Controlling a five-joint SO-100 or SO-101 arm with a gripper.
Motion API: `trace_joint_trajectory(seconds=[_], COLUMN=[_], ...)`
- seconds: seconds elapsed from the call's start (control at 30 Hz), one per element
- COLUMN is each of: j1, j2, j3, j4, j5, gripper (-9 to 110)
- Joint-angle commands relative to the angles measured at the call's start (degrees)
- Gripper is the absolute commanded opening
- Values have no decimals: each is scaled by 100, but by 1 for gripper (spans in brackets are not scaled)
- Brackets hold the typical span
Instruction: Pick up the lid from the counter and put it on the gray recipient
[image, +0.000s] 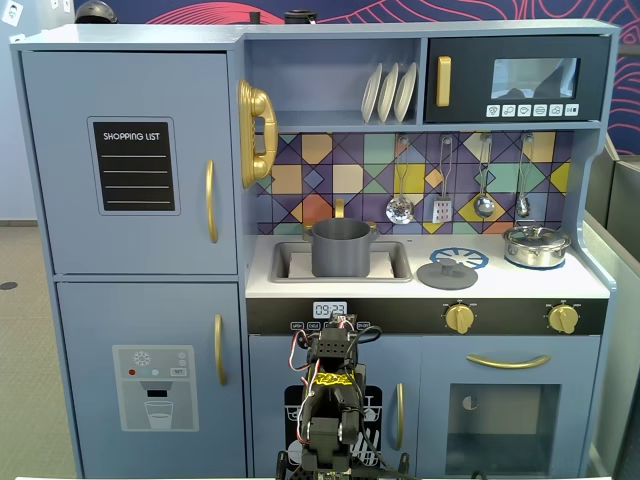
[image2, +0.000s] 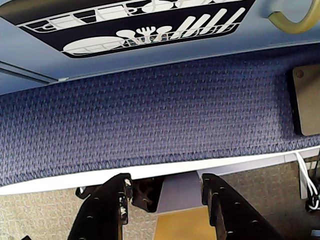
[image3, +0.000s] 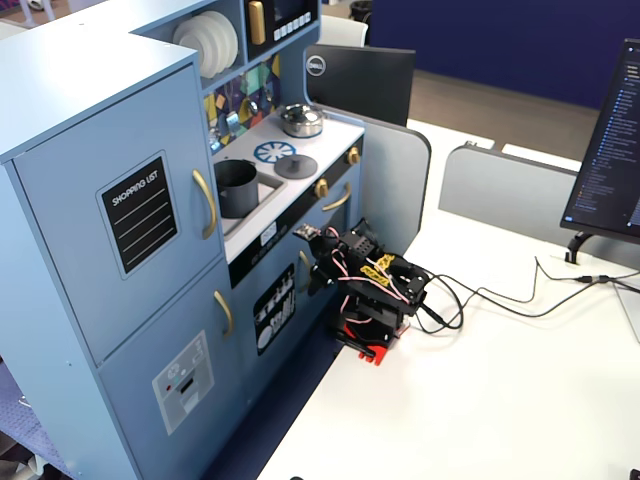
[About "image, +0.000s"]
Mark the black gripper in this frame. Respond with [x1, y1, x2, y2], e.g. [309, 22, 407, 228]
[310, 324, 362, 374]

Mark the gray lid with knob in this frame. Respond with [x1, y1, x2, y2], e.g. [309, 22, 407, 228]
[416, 258, 480, 291]

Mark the shiny steel pot lid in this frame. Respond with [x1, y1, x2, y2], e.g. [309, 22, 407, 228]
[503, 224, 571, 250]

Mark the blue dishwasher door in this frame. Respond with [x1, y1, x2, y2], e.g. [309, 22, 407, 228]
[248, 334, 421, 479]

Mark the gray cylindrical pot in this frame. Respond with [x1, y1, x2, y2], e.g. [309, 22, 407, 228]
[305, 218, 377, 279]

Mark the gray toy sink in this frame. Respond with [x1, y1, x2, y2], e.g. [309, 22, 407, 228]
[269, 240, 415, 285]

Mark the blue oven door with window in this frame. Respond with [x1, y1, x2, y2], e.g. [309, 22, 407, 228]
[419, 335, 601, 476]

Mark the gold stove knob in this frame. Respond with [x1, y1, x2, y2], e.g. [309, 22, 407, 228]
[546, 301, 581, 335]
[443, 302, 477, 335]

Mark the steel skimmer spoon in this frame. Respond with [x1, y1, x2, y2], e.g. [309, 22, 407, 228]
[384, 135, 416, 225]

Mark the colourful geometric tile backsplash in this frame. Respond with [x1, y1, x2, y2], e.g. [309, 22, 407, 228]
[257, 131, 576, 237]

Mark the steel slotted spatula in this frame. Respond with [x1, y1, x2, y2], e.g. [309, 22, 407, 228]
[432, 135, 456, 225]

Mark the black stove control panel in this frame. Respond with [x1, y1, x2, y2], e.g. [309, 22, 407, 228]
[246, 297, 610, 337]

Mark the gray water dispenser panel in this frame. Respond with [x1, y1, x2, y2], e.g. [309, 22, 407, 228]
[111, 343, 200, 433]

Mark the steel ladle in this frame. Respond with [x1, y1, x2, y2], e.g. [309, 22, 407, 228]
[473, 133, 496, 219]

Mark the steel serving spoon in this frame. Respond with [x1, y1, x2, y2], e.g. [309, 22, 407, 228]
[515, 133, 534, 219]

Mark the blue fridge door with dispenser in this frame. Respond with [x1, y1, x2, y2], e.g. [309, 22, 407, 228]
[55, 281, 241, 479]

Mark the gold toy telephone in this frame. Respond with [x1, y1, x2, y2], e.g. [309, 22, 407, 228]
[237, 78, 279, 190]

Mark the gray toy plate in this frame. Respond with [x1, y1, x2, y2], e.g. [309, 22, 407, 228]
[393, 61, 418, 124]
[376, 62, 400, 125]
[360, 62, 384, 125]

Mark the black shopping list board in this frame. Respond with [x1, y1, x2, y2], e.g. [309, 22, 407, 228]
[87, 116, 181, 217]

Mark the dark microwave door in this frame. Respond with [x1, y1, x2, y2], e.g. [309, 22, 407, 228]
[423, 34, 612, 125]

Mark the blue toy kitchen unit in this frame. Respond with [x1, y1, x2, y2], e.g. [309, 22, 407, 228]
[9, 18, 621, 479]

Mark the gray metal cabinet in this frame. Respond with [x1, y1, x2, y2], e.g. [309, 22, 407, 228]
[582, 134, 640, 480]

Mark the blue fridge door with board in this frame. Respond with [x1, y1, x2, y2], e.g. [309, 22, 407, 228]
[19, 49, 239, 276]

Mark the black helmet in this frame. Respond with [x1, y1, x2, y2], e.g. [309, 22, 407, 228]
[73, 0, 120, 25]

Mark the red white wire bundle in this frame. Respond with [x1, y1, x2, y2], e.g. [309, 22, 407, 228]
[289, 329, 322, 374]

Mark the black cable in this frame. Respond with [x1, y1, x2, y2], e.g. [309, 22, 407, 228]
[349, 324, 384, 352]

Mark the gold dishwasher handle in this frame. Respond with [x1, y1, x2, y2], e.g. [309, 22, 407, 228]
[394, 383, 405, 451]

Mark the gold curved fridge handle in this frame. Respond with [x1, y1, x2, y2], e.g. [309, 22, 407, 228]
[213, 313, 229, 387]
[204, 159, 220, 245]

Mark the gold oven handle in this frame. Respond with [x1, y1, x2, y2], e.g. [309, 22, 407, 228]
[465, 353, 553, 370]

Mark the gold microwave handle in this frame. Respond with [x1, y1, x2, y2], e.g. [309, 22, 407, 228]
[436, 55, 452, 108]

